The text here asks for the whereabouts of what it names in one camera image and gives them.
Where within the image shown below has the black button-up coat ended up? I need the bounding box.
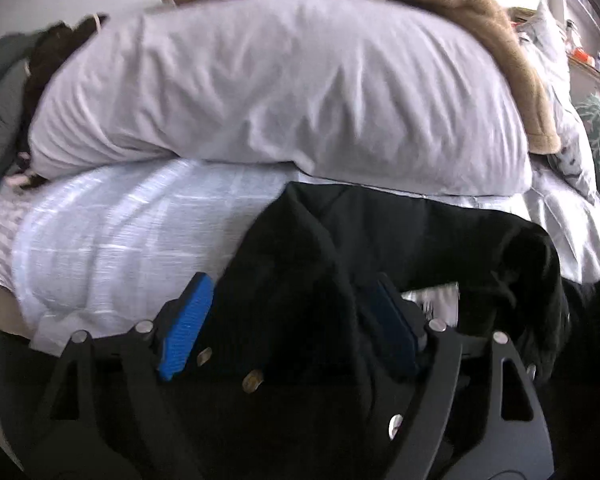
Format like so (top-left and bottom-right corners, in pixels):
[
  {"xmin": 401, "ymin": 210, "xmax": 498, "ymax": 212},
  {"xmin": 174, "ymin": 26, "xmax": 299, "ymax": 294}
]
[{"xmin": 0, "ymin": 183, "xmax": 600, "ymax": 479}]

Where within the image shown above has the light plaid bed duvet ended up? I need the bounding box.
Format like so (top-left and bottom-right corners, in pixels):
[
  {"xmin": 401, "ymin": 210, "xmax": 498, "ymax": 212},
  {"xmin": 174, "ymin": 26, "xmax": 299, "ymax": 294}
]
[{"xmin": 0, "ymin": 159, "xmax": 600, "ymax": 356}]

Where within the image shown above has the white pillow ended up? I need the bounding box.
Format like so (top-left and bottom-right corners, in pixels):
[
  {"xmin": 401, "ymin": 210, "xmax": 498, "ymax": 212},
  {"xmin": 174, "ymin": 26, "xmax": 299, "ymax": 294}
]
[{"xmin": 29, "ymin": 0, "xmax": 531, "ymax": 196}]

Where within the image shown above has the dark brown plush garment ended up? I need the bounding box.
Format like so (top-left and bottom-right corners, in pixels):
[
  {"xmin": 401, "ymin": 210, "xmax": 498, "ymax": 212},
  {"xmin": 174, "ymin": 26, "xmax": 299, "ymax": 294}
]
[{"xmin": 6, "ymin": 14, "xmax": 109, "ymax": 190}]

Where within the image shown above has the grey patterned pillow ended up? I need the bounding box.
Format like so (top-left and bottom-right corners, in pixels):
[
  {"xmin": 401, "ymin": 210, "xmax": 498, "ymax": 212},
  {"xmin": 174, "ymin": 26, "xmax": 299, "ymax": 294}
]
[{"xmin": 516, "ymin": 1, "xmax": 597, "ymax": 204}]

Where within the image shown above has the cluttered bedside shelf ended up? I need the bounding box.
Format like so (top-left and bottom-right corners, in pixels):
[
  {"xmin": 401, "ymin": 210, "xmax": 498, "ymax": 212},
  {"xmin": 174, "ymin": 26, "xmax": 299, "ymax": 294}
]
[{"xmin": 507, "ymin": 0, "xmax": 600, "ymax": 111}]

